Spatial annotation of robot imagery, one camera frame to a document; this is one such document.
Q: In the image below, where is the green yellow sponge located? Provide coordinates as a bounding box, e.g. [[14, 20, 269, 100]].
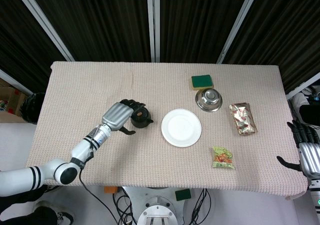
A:
[[191, 74, 215, 91]]

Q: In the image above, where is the black teapot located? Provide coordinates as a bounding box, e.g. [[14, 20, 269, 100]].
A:
[[129, 104, 155, 129]]

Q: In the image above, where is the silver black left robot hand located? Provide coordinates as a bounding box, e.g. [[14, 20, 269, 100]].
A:
[[101, 98, 147, 137]]

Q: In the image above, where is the green pickled vegetable packet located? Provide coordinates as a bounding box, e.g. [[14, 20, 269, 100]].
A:
[[211, 146, 237, 170]]

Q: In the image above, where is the white black sneaker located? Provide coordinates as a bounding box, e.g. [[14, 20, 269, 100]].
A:
[[32, 199, 75, 225]]

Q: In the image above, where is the white round plate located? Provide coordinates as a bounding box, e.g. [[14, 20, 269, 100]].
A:
[[161, 108, 203, 148]]

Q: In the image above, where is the black trouser leg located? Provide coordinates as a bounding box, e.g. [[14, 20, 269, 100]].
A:
[[0, 184, 59, 225]]

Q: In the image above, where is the black cable bundle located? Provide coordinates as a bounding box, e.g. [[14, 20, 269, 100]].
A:
[[111, 187, 137, 225], [192, 187, 217, 225]]

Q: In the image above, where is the small orange block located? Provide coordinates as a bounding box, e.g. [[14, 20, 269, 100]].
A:
[[103, 186, 119, 195]]

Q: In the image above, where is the brown cardboard box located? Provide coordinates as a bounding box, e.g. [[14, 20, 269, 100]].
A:
[[0, 78, 33, 123]]

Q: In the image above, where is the upturned stainless steel bowl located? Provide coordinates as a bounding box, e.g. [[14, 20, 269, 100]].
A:
[[195, 88, 224, 113]]

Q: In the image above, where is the black white equipment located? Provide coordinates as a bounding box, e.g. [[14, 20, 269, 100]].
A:
[[291, 84, 320, 130]]

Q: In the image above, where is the gold foil snack bag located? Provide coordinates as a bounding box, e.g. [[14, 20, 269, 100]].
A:
[[228, 102, 258, 137]]

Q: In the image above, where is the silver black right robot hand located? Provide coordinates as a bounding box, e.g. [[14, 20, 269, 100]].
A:
[[276, 121, 320, 180]]

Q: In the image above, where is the white aluminium frame post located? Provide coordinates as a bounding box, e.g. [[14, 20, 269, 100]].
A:
[[0, 68, 34, 95], [284, 71, 320, 100], [216, 0, 266, 64], [16, 0, 76, 62], [145, 0, 161, 63]]

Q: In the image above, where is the black pleated curtain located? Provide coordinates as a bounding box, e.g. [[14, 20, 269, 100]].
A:
[[0, 0, 320, 93]]

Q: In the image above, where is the beige waffle tablecloth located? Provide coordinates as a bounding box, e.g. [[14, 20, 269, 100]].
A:
[[24, 61, 309, 201]]

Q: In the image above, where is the black plastic bag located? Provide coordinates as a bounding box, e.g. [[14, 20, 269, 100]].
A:
[[19, 92, 46, 125]]

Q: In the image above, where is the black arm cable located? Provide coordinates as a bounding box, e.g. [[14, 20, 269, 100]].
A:
[[78, 157, 137, 225]]

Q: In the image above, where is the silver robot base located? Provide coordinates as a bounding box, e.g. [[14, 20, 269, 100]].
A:
[[121, 186, 191, 225]]

